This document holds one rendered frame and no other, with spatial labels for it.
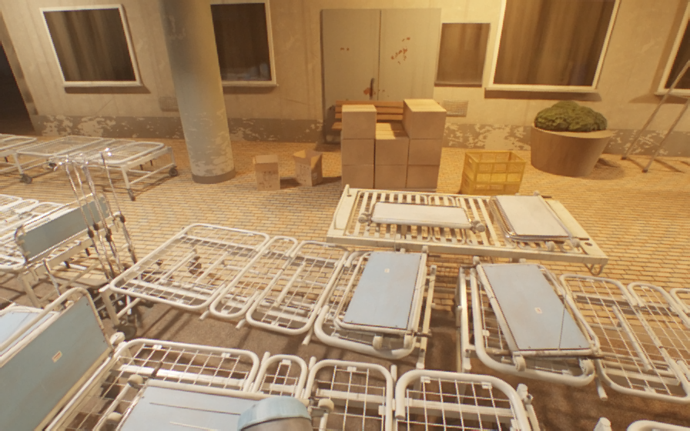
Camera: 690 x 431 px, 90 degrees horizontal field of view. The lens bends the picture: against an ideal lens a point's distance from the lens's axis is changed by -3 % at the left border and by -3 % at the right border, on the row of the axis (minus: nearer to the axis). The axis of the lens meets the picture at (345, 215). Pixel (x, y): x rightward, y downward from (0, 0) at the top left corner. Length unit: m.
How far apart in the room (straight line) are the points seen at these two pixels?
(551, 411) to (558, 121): 4.34
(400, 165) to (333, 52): 2.88
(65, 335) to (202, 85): 3.71
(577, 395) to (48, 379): 2.69
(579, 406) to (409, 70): 5.34
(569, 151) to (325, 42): 4.17
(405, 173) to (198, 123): 2.77
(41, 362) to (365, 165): 3.48
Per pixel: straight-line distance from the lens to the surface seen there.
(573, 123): 6.13
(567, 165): 6.09
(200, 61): 5.05
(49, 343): 1.93
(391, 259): 2.37
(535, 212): 3.10
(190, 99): 5.11
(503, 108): 6.91
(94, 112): 9.06
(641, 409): 2.82
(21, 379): 1.89
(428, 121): 4.30
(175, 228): 4.29
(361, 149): 4.29
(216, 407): 1.68
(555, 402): 2.59
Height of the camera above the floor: 1.90
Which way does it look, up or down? 27 degrees down
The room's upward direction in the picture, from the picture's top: straight up
